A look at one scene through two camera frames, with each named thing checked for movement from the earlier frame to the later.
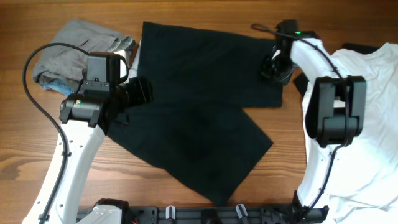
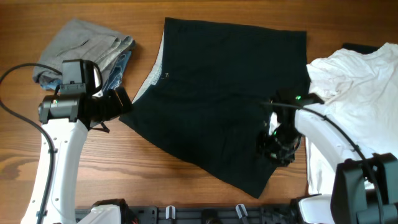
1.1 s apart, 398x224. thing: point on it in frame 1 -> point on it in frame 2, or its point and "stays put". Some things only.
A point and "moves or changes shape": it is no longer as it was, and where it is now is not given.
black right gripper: (264, 63) -> (282, 157)
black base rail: (301, 214) stays put
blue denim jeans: (61, 86) -> (112, 77)
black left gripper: (142, 88) -> (115, 108)
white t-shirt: (365, 188) stays put
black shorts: (196, 123) moves or changes shape
